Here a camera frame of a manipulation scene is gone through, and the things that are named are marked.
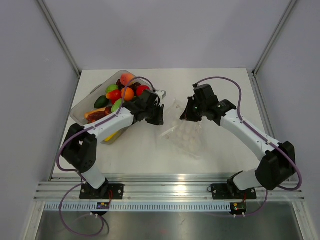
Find clear zip top bag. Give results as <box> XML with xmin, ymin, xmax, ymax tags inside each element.
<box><xmin>159</xmin><ymin>98</ymin><xmax>203</xmax><ymax>158</ymax></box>

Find light green toy starfruit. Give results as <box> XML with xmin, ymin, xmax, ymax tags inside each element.
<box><xmin>111</xmin><ymin>98</ymin><xmax>123</xmax><ymax>113</ymax></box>

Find yellow toy mango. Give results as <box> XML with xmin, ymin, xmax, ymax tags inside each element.
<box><xmin>104</xmin><ymin>132</ymin><xmax>117</xmax><ymax>142</ymax></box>

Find dark green toy avocado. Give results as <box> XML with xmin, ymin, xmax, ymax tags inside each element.
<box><xmin>94</xmin><ymin>95</ymin><xmax>109</xmax><ymax>109</ymax></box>

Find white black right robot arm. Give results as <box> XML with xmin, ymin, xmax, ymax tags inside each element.
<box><xmin>180</xmin><ymin>84</ymin><xmax>296</xmax><ymax>199</ymax></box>

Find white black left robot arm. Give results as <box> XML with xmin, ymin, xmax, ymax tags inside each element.
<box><xmin>60</xmin><ymin>89</ymin><xmax>167</xmax><ymax>199</ymax></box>

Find clear plastic food tray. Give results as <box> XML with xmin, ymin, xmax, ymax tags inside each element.
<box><xmin>69</xmin><ymin>70</ymin><xmax>159</xmax><ymax>146</ymax></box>

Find bright red toy tomato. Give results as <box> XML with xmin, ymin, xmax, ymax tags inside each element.
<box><xmin>135</xmin><ymin>85</ymin><xmax>150</xmax><ymax>96</ymax></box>

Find dark toy grapes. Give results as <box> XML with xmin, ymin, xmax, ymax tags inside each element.
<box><xmin>116</xmin><ymin>79</ymin><xmax>141</xmax><ymax>92</ymax></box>

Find red toy chili pepper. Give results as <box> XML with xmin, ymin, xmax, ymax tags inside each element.
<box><xmin>105</xmin><ymin>89</ymin><xmax>122</xmax><ymax>101</ymax></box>

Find dark red toy apple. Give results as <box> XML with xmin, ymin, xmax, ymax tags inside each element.
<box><xmin>104</xmin><ymin>106</ymin><xmax>112</xmax><ymax>116</ymax></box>

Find toy peach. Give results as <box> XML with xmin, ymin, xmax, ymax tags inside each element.
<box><xmin>120</xmin><ymin>72</ymin><xmax>135</xmax><ymax>86</ymax></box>

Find green toy apple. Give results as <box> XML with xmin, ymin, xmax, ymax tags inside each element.
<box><xmin>105</xmin><ymin>84</ymin><xmax>119</xmax><ymax>94</ymax></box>

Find toy raw meat slab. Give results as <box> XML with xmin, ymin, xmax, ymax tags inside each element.
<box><xmin>84</xmin><ymin>107</ymin><xmax>106</xmax><ymax>124</ymax></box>

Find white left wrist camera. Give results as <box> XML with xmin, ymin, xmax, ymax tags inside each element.
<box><xmin>155</xmin><ymin>90</ymin><xmax>167</xmax><ymax>100</ymax></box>

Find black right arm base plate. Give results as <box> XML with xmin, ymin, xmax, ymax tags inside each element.
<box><xmin>206</xmin><ymin>183</ymin><xmax>257</xmax><ymax>200</ymax></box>

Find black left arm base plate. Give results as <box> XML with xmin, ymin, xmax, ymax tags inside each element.
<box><xmin>79</xmin><ymin>183</ymin><xmax>125</xmax><ymax>200</ymax></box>

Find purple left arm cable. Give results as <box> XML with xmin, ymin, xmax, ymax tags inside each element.
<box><xmin>56</xmin><ymin>76</ymin><xmax>161</xmax><ymax>236</ymax></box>

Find aluminium rail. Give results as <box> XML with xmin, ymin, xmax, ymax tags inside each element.
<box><xmin>33</xmin><ymin>173</ymin><xmax>306</xmax><ymax>202</ymax></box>

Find white slotted cable duct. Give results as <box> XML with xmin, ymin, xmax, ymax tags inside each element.
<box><xmin>44</xmin><ymin>201</ymin><xmax>231</xmax><ymax>213</ymax></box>

